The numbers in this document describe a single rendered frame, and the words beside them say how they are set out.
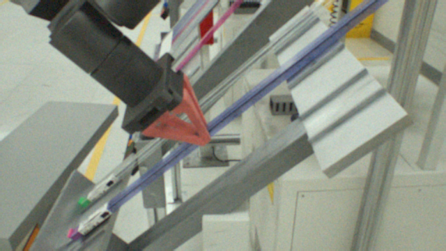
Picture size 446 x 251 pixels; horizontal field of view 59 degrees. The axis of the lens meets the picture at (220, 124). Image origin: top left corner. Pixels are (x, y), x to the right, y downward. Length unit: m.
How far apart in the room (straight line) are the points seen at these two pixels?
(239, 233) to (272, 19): 0.40
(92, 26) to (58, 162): 0.69
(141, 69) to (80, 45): 0.06
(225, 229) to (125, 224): 1.25
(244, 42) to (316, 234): 0.53
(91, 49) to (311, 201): 0.69
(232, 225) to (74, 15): 0.30
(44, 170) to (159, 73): 0.67
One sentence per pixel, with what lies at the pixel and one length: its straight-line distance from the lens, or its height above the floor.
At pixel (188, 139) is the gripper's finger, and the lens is 0.46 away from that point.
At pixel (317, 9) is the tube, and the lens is 0.53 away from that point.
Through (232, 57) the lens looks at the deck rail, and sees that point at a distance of 0.75.
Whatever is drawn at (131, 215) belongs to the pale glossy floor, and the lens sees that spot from 1.78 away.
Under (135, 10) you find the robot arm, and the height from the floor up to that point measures 1.07.
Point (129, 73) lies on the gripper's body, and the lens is 0.41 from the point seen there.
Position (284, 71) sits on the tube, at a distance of 0.44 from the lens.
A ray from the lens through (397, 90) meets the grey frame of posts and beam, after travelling 0.83.
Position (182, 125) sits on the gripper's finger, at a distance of 0.48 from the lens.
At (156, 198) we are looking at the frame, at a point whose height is 0.62.
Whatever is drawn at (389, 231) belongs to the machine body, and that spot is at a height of 0.44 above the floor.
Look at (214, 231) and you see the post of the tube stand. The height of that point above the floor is 0.80.
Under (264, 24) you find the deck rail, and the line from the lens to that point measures 0.74.
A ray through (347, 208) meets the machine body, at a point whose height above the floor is 0.52.
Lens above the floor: 1.15
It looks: 29 degrees down
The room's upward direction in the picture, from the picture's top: straight up
